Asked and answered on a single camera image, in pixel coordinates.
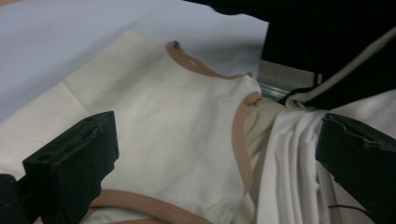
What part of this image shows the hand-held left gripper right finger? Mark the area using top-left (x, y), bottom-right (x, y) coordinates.
top-left (315, 112), bottom-right (396, 224)

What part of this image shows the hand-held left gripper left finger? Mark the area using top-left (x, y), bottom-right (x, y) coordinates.
top-left (21, 110), bottom-right (120, 224)

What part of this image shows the cream baby bodysuit tan trim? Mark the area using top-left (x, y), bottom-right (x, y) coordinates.
top-left (0, 30), bottom-right (288, 224)

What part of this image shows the white cloth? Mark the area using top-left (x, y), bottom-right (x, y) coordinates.
top-left (255, 89), bottom-right (396, 224)

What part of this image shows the thin black cable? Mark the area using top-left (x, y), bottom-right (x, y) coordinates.
top-left (328, 203), bottom-right (372, 217)

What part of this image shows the metal rail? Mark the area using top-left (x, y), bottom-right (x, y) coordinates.
top-left (257, 60), bottom-right (323, 102)

